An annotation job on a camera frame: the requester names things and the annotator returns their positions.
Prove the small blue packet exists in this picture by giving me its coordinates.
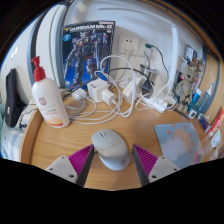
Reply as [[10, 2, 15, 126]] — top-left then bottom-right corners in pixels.
[[198, 113, 212, 133]]

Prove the large white power adapter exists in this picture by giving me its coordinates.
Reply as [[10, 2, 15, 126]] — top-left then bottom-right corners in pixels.
[[121, 77, 144, 105]]

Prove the black power adapter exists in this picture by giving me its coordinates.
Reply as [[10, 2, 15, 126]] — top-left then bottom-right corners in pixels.
[[141, 79, 154, 98]]

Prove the white wall socket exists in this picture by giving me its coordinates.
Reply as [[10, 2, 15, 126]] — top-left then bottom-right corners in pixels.
[[138, 39, 158, 59], [117, 34, 140, 56]]

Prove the clear blue pump bottle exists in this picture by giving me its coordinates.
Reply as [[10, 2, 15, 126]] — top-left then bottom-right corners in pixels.
[[198, 82, 215, 116]]

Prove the clear glass tumbler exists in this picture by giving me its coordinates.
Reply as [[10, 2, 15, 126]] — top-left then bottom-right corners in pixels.
[[139, 63, 160, 84]]

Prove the colourful comic-print box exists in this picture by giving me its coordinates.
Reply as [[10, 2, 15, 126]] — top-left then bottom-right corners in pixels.
[[181, 44, 206, 88]]

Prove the white mug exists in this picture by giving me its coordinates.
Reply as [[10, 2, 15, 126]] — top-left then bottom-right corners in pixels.
[[209, 129, 224, 149]]

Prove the black bag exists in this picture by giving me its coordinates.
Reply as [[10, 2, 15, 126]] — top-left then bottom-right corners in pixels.
[[4, 68, 27, 128]]

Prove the tangled white cable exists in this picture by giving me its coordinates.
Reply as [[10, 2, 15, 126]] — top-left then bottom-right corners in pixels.
[[64, 54, 174, 126]]

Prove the green cable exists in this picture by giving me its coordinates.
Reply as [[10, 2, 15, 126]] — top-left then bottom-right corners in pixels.
[[144, 43, 169, 74]]

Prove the red chips can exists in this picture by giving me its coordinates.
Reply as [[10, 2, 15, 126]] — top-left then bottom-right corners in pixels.
[[208, 107, 224, 139]]

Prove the blue white-capped tube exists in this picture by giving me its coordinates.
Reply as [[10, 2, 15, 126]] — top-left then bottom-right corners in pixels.
[[192, 88, 203, 105]]

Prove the light grey computer mouse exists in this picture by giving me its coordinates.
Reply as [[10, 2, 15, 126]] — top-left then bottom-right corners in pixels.
[[91, 128, 132, 172]]

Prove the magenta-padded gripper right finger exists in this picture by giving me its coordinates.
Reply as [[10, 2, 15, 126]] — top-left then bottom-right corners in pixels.
[[132, 144, 181, 186]]

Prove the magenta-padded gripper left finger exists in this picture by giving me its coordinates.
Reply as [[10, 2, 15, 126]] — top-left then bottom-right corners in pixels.
[[45, 144, 95, 187]]

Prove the white multi-port charger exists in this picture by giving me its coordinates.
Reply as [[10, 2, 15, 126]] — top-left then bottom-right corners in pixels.
[[86, 78, 110, 103]]

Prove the white red-capped pump bottle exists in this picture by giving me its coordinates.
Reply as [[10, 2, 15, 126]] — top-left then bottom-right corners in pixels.
[[30, 55, 71, 129]]

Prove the blue cloud-print mouse pad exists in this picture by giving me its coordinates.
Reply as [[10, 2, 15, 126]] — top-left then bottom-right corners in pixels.
[[154, 122, 205, 170]]

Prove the plaid blanket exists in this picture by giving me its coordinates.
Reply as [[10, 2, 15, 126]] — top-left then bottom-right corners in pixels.
[[0, 109, 26, 161]]

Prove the small white charger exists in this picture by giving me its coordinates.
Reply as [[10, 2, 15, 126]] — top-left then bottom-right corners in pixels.
[[101, 89, 118, 107]]

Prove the brown tree creature figure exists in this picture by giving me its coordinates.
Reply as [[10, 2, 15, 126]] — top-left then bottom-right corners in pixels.
[[175, 64, 201, 114]]

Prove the small white square clock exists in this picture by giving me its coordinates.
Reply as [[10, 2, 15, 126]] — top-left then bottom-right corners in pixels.
[[188, 109, 198, 120]]

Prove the robot model kit box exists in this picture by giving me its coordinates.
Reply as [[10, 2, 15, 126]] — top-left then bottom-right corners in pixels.
[[61, 20, 116, 91]]

